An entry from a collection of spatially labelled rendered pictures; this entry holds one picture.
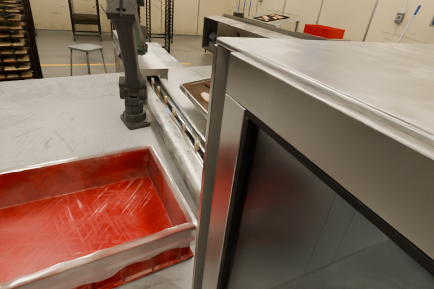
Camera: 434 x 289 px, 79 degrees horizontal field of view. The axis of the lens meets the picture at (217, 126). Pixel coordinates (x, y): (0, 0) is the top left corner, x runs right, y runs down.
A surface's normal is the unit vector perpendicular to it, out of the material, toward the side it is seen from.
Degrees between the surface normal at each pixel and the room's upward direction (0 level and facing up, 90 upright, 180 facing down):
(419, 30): 90
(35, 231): 0
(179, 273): 0
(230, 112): 90
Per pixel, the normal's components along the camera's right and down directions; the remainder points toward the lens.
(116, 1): 0.18, -0.14
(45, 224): 0.10, -0.89
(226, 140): -0.91, 0.11
